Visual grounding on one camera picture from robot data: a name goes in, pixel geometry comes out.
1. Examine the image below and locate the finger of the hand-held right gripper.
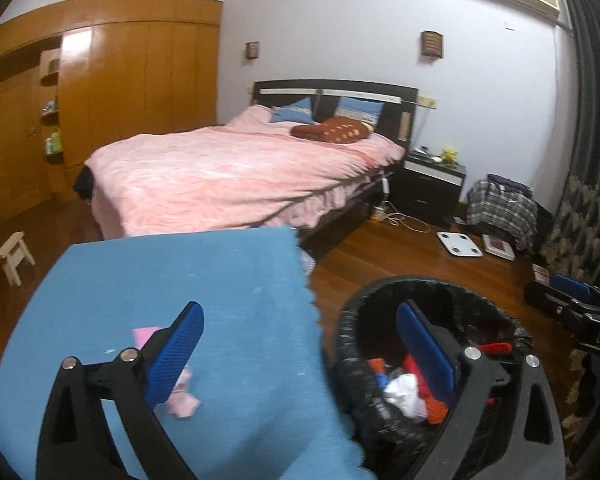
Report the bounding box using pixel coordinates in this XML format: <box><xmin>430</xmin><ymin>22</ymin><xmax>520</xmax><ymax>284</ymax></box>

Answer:
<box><xmin>525</xmin><ymin>282</ymin><xmax>587</xmax><ymax>319</ymax></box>
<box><xmin>550</xmin><ymin>274</ymin><xmax>600</xmax><ymax>309</ymax></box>

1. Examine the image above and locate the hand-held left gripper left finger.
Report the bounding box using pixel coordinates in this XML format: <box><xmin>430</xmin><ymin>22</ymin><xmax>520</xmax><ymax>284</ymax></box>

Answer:
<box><xmin>36</xmin><ymin>300</ymin><xmax>206</xmax><ymax>480</ymax></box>

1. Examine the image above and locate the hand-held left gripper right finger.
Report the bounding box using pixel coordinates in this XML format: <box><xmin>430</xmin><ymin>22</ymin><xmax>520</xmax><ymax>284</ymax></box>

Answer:
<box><xmin>396</xmin><ymin>300</ymin><xmax>566</xmax><ymax>480</ymax></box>

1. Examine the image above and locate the pink paper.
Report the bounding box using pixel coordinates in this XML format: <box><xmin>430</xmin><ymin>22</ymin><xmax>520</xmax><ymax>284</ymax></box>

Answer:
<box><xmin>132</xmin><ymin>326</ymin><xmax>202</xmax><ymax>421</ymax></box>

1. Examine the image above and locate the orange cloth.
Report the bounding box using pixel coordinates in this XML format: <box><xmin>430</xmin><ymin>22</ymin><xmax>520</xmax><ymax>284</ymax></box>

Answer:
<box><xmin>425</xmin><ymin>392</ymin><xmax>451</xmax><ymax>423</ymax></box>

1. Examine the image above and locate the black trash bin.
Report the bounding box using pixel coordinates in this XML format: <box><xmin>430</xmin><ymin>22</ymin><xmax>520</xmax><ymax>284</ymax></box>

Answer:
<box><xmin>325</xmin><ymin>275</ymin><xmax>568</xmax><ymax>480</ymax></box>

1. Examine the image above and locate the red and white scale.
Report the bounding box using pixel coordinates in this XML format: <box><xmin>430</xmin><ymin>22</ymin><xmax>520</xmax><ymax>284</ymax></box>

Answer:
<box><xmin>481</xmin><ymin>233</ymin><xmax>516</xmax><ymax>261</ymax></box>

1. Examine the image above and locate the blue tablecloth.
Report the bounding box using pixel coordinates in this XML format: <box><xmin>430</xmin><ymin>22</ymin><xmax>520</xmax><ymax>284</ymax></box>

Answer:
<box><xmin>0</xmin><ymin>226</ymin><xmax>366</xmax><ymax>480</ymax></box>

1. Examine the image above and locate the plaid cloth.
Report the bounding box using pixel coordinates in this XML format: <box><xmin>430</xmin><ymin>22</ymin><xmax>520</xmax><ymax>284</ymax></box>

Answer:
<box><xmin>466</xmin><ymin>174</ymin><xmax>538</xmax><ymax>251</ymax></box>

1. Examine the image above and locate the white bathroom scale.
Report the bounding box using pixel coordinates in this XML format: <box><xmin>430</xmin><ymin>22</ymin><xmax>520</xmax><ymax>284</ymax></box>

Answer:
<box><xmin>436</xmin><ymin>231</ymin><xmax>483</xmax><ymax>259</ymax></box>

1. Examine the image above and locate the dark bag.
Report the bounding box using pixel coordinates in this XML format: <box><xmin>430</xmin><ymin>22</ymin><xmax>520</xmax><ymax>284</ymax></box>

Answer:
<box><xmin>487</xmin><ymin>174</ymin><xmax>533</xmax><ymax>196</ymax></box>

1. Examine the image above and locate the dark green patterned curtain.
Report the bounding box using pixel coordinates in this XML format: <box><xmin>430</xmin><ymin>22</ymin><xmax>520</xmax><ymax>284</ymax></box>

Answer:
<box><xmin>537</xmin><ymin>0</ymin><xmax>600</xmax><ymax>411</ymax></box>

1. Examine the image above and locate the black nightstand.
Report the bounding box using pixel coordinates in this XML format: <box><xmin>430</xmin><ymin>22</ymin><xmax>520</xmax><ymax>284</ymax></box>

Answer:
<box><xmin>392</xmin><ymin>150</ymin><xmax>467</xmax><ymax>226</ymax></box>

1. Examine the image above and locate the pink blanket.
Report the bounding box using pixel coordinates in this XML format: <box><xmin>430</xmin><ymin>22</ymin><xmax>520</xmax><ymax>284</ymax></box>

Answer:
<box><xmin>84</xmin><ymin>105</ymin><xmax>407</xmax><ymax>238</ymax></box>

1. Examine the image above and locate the white wooden stool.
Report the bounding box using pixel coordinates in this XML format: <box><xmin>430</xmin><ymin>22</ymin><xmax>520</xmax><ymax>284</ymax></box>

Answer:
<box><xmin>0</xmin><ymin>231</ymin><xmax>36</xmax><ymax>287</ymax></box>

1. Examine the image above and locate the brown dotted pillow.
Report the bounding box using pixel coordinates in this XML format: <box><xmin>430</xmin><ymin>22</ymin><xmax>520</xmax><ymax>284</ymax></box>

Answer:
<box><xmin>290</xmin><ymin>116</ymin><xmax>373</xmax><ymax>145</ymax></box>

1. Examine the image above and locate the blue striped pillow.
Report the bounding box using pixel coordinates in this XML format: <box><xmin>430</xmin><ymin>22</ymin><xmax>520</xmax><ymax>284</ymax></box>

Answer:
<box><xmin>271</xmin><ymin>97</ymin><xmax>315</xmax><ymax>125</ymax></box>
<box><xmin>336</xmin><ymin>96</ymin><xmax>385</xmax><ymax>126</ymax></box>

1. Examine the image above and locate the wooden wardrobe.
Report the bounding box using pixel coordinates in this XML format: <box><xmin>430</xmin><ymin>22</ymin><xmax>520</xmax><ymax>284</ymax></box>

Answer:
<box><xmin>0</xmin><ymin>0</ymin><xmax>225</xmax><ymax>221</ymax></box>

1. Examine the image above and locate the dark wooden bed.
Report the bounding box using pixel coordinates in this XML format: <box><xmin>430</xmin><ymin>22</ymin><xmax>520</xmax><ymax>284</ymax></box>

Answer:
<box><xmin>72</xmin><ymin>79</ymin><xmax>420</xmax><ymax>246</ymax></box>

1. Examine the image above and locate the white cable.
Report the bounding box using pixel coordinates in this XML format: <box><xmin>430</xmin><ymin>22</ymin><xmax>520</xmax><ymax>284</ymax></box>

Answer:
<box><xmin>385</xmin><ymin>200</ymin><xmax>433</xmax><ymax>235</ymax></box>

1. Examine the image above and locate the large wall lamp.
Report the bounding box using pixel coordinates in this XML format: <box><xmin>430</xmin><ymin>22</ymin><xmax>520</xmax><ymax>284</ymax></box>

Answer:
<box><xmin>421</xmin><ymin>30</ymin><xmax>444</xmax><ymax>61</ymax></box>

